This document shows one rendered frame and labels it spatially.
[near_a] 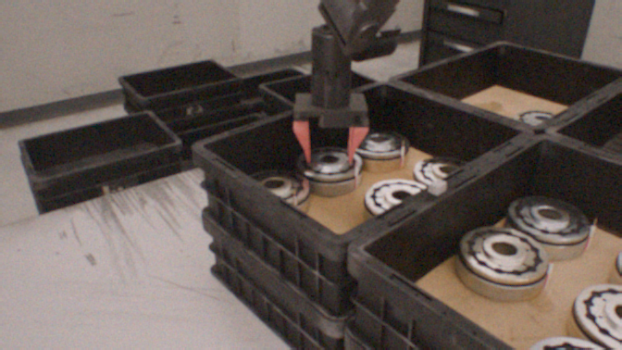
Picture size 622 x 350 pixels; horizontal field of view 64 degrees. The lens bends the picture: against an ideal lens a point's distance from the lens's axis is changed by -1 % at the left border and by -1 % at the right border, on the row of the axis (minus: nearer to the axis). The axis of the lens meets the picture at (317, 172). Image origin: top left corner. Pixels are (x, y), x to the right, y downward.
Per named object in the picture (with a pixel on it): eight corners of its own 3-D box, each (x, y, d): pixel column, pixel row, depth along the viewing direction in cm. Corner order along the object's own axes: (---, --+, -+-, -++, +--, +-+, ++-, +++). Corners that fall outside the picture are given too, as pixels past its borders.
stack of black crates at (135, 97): (160, 208, 196) (140, 100, 174) (136, 177, 218) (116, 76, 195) (251, 179, 216) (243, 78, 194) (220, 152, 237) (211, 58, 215)
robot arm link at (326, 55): (303, 20, 69) (327, 31, 65) (343, 14, 72) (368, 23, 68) (303, 69, 72) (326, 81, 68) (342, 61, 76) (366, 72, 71)
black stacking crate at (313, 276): (337, 332, 56) (339, 250, 50) (198, 218, 75) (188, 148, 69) (521, 201, 78) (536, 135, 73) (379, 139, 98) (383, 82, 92)
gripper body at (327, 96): (295, 105, 77) (294, 57, 74) (362, 104, 78) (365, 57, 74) (295, 122, 72) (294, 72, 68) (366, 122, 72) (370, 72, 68)
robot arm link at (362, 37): (329, -28, 62) (362, 26, 60) (399, -35, 68) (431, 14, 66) (299, 36, 72) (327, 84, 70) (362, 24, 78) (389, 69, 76)
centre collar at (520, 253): (515, 271, 57) (516, 267, 56) (475, 254, 59) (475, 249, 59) (531, 250, 60) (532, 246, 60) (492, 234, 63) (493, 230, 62)
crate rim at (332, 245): (338, 267, 51) (339, 247, 49) (188, 160, 70) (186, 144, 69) (535, 146, 74) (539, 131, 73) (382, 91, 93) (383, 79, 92)
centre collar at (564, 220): (560, 232, 63) (561, 229, 63) (522, 218, 66) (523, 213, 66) (574, 217, 66) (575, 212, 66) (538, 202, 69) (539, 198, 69)
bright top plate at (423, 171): (454, 201, 70) (454, 197, 70) (400, 173, 77) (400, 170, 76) (495, 178, 76) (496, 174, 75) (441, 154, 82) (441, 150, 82)
